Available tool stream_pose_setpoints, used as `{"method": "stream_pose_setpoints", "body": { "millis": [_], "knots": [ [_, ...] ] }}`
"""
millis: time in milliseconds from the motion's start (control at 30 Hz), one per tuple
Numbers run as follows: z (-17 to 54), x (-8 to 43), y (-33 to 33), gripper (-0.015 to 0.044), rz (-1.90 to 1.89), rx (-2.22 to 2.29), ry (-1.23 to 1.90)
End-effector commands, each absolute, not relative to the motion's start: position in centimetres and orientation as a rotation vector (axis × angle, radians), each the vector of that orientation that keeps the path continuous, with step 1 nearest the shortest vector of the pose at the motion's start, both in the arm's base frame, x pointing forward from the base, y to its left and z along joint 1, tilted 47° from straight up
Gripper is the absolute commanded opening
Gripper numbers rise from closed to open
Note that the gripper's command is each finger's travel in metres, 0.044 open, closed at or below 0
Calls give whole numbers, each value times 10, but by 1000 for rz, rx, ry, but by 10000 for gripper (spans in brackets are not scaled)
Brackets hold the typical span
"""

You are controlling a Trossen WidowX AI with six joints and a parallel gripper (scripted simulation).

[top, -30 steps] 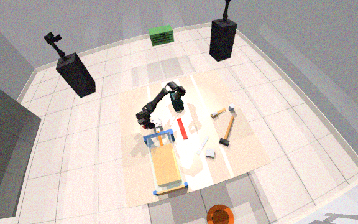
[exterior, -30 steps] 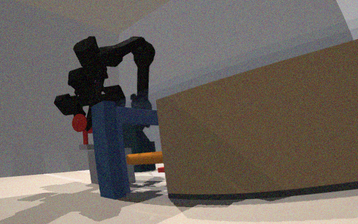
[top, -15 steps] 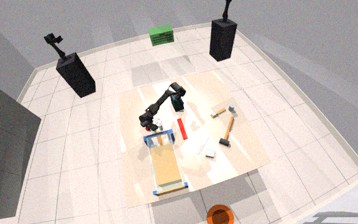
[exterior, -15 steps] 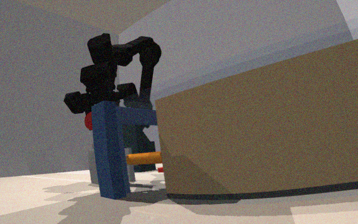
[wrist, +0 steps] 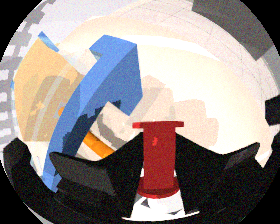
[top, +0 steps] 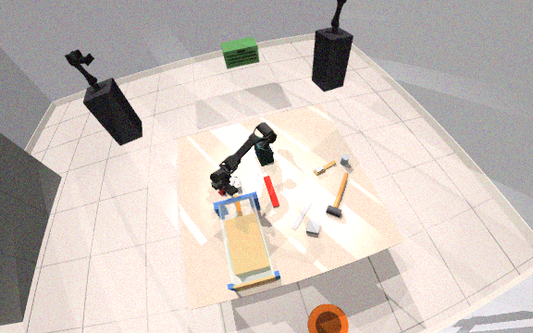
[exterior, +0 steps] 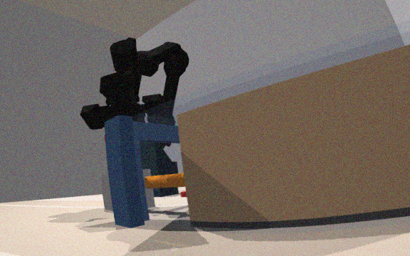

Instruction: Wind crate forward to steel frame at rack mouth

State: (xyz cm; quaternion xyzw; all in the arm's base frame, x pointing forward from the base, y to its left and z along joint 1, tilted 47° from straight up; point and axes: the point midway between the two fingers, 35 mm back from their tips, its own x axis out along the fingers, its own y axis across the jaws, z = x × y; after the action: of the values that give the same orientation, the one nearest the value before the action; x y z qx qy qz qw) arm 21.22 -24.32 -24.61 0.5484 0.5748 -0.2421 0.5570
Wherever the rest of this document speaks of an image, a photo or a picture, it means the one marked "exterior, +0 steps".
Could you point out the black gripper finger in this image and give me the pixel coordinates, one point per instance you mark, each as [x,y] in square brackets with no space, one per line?
[104,116]
[132,111]

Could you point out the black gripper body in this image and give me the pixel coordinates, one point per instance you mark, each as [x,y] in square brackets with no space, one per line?
[89,113]

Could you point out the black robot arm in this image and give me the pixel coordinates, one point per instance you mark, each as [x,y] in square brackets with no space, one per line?
[131,64]

